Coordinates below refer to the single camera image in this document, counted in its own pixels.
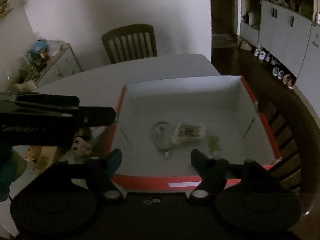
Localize dark wooden chair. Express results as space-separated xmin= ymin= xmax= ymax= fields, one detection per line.
xmin=101 ymin=24 xmax=157 ymax=64

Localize cotton swab bag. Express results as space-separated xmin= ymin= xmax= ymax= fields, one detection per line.
xmin=171 ymin=123 xmax=207 ymax=145

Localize white wall cupboards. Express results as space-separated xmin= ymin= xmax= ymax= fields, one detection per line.
xmin=240 ymin=0 xmax=320 ymax=111

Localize white side cabinet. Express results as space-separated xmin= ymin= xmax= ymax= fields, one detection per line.
xmin=34 ymin=43 xmax=82 ymax=87

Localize red white cardboard box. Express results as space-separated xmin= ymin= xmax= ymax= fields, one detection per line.
xmin=105 ymin=75 xmax=281 ymax=191

